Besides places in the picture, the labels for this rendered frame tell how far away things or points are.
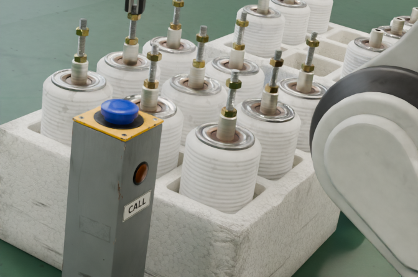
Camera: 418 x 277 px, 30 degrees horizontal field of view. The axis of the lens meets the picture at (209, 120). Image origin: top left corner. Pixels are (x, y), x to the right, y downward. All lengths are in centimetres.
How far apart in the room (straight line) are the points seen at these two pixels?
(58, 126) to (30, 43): 91
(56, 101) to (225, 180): 26
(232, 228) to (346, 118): 32
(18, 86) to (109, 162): 92
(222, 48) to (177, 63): 30
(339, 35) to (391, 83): 114
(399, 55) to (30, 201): 62
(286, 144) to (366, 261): 29
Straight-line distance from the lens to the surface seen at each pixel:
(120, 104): 83
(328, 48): 169
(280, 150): 105
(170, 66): 124
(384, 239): 66
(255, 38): 151
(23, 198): 112
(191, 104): 108
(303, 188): 108
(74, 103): 106
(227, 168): 94
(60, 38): 203
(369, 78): 66
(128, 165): 81
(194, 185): 97
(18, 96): 167
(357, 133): 64
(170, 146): 102
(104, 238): 86
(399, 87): 65
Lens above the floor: 66
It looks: 24 degrees down
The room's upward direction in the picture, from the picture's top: 9 degrees clockwise
